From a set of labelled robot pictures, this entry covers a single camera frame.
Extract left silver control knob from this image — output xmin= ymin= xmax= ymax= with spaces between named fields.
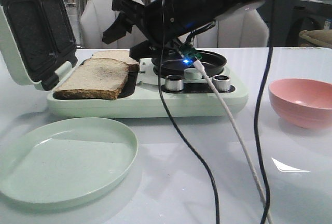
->
xmin=164 ymin=75 xmax=184 ymax=92

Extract white braided cable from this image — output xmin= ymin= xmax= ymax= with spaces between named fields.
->
xmin=193 ymin=59 xmax=274 ymax=224

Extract thick black cable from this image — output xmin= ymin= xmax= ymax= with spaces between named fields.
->
xmin=254 ymin=0 xmax=282 ymax=224

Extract silver control knob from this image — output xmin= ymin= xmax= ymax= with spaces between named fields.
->
xmin=164 ymin=75 xmax=184 ymax=92
xmin=212 ymin=75 xmax=231 ymax=92

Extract right silver control knob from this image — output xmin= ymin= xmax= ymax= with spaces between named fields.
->
xmin=212 ymin=75 xmax=231 ymax=92

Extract light green plate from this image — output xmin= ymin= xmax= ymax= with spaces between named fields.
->
xmin=1 ymin=117 xmax=138 ymax=209

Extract right grey fabric chair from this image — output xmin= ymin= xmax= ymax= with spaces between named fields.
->
xmin=193 ymin=10 xmax=269 ymax=48

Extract green breakfast maker base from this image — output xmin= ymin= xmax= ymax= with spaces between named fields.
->
xmin=46 ymin=57 xmax=250 ymax=119

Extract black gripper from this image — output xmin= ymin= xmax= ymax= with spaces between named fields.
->
xmin=102 ymin=0 xmax=220 ymax=59

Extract dark washing machine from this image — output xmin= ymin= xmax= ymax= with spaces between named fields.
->
xmin=285 ymin=0 xmax=331 ymax=47

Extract left grey fabric chair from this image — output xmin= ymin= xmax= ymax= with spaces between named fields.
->
xmin=80 ymin=0 xmax=146 ymax=49

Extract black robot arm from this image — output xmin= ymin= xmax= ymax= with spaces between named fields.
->
xmin=102 ymin=0 xmax=264 ymax=58

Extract black round frying pan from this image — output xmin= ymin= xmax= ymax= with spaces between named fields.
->
xmin=151 ymin=50 xmax=227 ymax=78

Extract beige sofa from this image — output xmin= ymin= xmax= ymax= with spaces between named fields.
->
xmin=299 ymin=30 xmax=332 ymax=48

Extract bread slice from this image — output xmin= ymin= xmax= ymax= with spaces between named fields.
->
xmin=91 ymin=49 xmax=140 ymax=72
xmin=53 ymin=58 xmax=129 ymax=100

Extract dark kitchen counter cabinet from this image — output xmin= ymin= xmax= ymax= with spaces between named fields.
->
xmin=257 ymin=0 xmax=299 ymax=47

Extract pink bowl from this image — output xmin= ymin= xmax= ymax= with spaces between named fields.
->
xmin=268 ymin=78 xmax=331 ymax=130

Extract green sandwich maker lid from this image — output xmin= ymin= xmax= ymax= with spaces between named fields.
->
xmin=1 ymin=0 xmax=77 ymax=91

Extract grey fabric chair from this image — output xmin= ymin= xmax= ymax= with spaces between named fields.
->
xmin=80 ymin=0 xmax=146 ymax=49
xmin=193 ymin=10 xmax=269 ymax=48

